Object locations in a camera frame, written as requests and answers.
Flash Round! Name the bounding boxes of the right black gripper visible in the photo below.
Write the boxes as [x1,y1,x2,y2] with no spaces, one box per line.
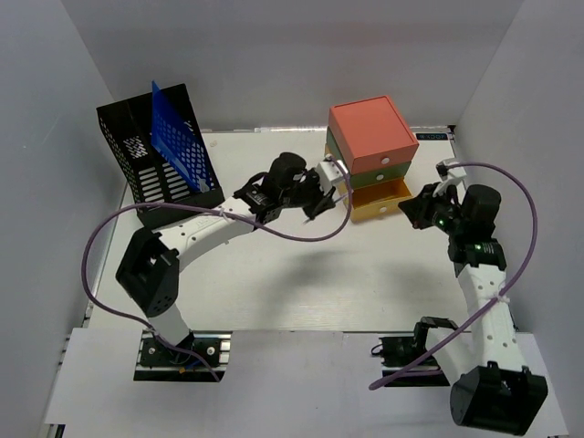
[399,182,466,236]

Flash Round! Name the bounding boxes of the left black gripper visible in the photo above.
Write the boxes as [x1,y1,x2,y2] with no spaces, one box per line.
[280,168,336,221]

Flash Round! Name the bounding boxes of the yellow bottom drawer box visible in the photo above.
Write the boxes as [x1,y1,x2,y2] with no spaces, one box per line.
[323,144,414,224]

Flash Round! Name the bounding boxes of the green drawer box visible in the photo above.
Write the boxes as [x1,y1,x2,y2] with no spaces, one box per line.
[325,128,412,189]

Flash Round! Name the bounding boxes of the salmon top drawer box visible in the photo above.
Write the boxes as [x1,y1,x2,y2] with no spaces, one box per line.
[328,95,419,173]

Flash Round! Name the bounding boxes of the blue plastic folder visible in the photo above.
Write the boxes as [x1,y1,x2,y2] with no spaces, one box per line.
[151,81,214,193]

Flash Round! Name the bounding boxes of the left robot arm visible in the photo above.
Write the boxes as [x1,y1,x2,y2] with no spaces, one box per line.
[116,152,349,364]

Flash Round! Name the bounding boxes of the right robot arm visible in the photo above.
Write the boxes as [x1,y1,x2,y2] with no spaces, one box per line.
[399,183,548,436]

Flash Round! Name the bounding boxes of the black mesh file organizer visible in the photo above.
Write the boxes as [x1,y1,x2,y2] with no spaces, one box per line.
[97,84,224,208]

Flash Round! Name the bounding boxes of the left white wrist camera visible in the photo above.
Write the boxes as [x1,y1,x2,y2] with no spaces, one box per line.
[315,154,349,193]

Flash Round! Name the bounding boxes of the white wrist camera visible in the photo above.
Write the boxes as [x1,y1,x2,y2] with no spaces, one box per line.
[315,154,349,193]
[433,158,467,197]

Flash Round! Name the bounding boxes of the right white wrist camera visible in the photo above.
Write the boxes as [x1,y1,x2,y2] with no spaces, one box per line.
[433,158,467,197]

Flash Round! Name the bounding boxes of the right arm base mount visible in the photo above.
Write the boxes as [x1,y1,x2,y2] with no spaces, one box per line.
[370,317,458,388]

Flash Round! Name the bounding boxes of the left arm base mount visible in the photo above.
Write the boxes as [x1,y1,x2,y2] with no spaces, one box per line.
[133,331,232,383]

